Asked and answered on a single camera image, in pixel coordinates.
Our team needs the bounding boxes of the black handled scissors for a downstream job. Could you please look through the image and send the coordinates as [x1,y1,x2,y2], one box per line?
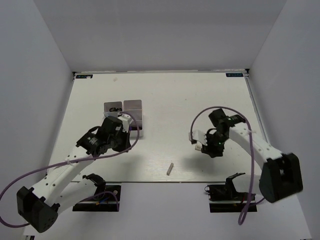
[109,107,122,112]

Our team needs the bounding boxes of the right white organizer tray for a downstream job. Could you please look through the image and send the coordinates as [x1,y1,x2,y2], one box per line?
[123,99,144,138]

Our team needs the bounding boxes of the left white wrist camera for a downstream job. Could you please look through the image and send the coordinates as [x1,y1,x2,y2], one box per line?
[117,113,133,133]

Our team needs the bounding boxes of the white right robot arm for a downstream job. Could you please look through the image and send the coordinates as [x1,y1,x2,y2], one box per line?
[192,108,303,203]

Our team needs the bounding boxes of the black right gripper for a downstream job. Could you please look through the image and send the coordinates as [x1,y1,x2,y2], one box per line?
[200,130,228,158]

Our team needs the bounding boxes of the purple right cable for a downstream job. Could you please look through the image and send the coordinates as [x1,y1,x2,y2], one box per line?
[189,106,266,226]

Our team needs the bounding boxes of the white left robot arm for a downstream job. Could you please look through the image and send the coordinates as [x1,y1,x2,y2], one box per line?
[16,114,134,233]

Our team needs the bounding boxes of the left corner label sticker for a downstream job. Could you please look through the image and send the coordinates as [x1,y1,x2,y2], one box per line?
[75,74,93,79]

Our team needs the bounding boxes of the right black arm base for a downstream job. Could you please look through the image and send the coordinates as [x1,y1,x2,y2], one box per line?
[204,172,251,214]

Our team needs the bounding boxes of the right corner label sticker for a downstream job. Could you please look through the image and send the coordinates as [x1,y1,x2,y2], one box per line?
[225,72,244,78]

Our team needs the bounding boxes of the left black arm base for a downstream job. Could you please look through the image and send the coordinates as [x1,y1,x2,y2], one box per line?
[72,173,122,212]

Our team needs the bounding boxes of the white organizer tray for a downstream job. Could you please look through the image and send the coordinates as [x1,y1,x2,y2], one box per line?
[103,101,123,118]
[123,99,144,138]

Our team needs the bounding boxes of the purple cap highlighter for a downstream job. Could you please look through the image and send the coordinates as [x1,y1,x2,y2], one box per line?
[129,126,143,131]

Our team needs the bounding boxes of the left white organizer tray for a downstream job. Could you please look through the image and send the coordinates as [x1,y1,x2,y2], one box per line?
[103,101,123,118]

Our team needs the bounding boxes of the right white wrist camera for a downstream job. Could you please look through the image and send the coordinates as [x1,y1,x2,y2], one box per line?
[188,130,208,146]

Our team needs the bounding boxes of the corner label sticker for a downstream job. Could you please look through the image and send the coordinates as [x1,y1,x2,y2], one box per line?
[75,74,93,79]
[225,72,244,78]

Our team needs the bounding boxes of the small beige eraser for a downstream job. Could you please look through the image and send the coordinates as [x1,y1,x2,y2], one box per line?
[194,144,202,152]

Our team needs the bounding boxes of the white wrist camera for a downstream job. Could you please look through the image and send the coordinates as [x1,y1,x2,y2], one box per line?
[117,113,133,133]
[188,130,208,146]

